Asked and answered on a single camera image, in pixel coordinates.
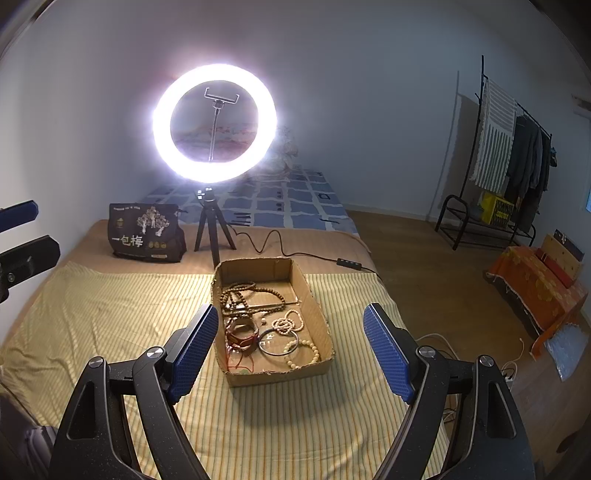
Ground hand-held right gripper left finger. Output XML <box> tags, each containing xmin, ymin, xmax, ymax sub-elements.
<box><xmin>48</xmin><ymin>304</ymin><xmax>221</xmax><ymax>480</ymax></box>

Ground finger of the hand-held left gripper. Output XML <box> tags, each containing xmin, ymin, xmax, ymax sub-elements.
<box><xmin>0</xmin><ymin>234</ymin><xmax>61</xmax><ymax>304</ymax></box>
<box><xmin>0</xmin><ymin>199</ymin><xmax>40</xmax><ymax>233</ymax></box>

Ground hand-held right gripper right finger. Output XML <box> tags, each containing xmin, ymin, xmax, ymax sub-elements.
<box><xmin>362</xmin><ymin>302</ymin><xmax>539</xmax><ymax>480</ymax></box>

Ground green pendant with red cord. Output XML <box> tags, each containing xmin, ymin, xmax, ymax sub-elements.
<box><xmin>225</xmin><ymin>344</ymin><xmax>257</xmax><ymax>374</ymax></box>

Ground blue bangle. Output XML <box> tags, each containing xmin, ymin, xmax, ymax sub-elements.
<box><xmin>257</xmin><ymin>329</ymin><xmax>301</xmax><ymax>357</ymax></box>

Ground white pearl necklace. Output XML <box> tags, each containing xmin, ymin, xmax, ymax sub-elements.
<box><xmin>271</xmin><ymin>310</ymin><xmax>304</xmax><ymax>335</ymax></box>

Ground cardboard box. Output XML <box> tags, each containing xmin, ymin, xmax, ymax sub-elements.
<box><xmin>211</xmin><ymin>257</ymin><xmax>336</xmax><ymax>387</ymax></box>

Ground wooden bead necklace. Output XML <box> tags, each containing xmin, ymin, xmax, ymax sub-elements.
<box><xmin>221</xmin><ymin>282</ymin><xmax>286</xmax><ymax>320</ymax></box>

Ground tan bed sheet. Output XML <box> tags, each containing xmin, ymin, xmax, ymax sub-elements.
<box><xmin>60</xmin><ymin>217</ymin><xmax>376</xmax><ymax>278</ymax></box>

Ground yellow striped cloth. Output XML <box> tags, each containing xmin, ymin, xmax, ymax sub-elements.
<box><xmin>0</xmin><ymin>261</ymin><xmax>451</xmax><ymax>480</ymax></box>

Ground black printed snack bag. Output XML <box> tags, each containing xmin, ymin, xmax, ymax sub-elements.
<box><xmin>108</xmin><ymin>203</ymin><xmax>188</xmax><ymax>264</ymax></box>

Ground black tripod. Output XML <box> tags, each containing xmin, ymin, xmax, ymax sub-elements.
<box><xmin>194</xmin><ymin>185</ymin><xmax>237</xmax><ymax>269</ymax></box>

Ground orange covered low table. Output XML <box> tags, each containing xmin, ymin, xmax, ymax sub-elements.
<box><xmin>485</xmin><ymin>246</ymin><xmax>590</xmax><ymax>343</ymax></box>

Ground black metal clothes rack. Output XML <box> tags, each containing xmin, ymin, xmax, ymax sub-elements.
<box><xmin>434</xmin><ymin>55</ymin><xmax>555</xmax><ymax>252</ymax></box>

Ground bubble wrap sheet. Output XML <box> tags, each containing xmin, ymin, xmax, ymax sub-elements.
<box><xmin>542</xmin><ymin>323</ymin><xmax>585</xmax><ymax>382</ymax></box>

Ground yellow crate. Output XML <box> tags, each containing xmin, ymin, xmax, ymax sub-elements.
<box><xmin>480</xmin><ymin>191</ymin><xmax>516</xmax><ymax>227</ymax></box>

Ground grey striped garment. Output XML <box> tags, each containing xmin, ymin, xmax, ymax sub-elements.
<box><xmin>18</xmin><ymin>425</ymin><xmax>62</xmax><ymax>480</ymax></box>

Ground light wooden box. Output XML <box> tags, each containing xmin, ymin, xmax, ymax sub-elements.
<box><xmin>540</xmin><ymin>233</ymin><xmax>585</xmax><ymax>289</ymax></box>

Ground grey folded blanket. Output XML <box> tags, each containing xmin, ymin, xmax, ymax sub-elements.
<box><xmin>265</xmin><ymin>126</ymin><xmax>302</xmax><ymax>176</ymax></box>

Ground phone holder clamp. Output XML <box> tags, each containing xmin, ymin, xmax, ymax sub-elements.
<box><xmin>204</xmin><ymin>88</ymin><xmax>240</xmax><ymax>162</ymax></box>

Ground dark hanging clothes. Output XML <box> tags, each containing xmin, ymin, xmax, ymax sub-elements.
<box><xmin>505</xmin><ymin>115</ymin><xmax>558</xmax><ymax>232</ymax></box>

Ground white striped towel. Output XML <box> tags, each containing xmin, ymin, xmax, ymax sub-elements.
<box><xmin>471</xmin><ymin>78</ymin><xmax>519</xmax><ymax>191</ymax></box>

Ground red brown bracelet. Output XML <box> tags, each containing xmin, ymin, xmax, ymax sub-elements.
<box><xmin>225</xmin><ymin>318</ymin><xmax>260</xmax><ymax>354</ymax></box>

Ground white cable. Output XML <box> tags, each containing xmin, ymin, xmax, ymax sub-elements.
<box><xmin>416</xmin><ymin>332</ymin><xmax>527</xmax><ymax>371</ymax></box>

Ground cream bead bracelet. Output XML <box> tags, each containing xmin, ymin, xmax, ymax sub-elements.
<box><xmin>285</xmin><ymin>339</ymin><xmax>321</xmax><ymax>369</ymax></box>

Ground black power cable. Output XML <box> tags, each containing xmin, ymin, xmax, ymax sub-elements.
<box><xmin>231</xmin><ymin>228</ymin><xmax>384</xmax><ymax>278</ymax></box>

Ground ring light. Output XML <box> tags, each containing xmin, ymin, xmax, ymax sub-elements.
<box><xmin>151</xmin><ymin>62</ymin><xmax>279</xmax><ymax>184</ymax></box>

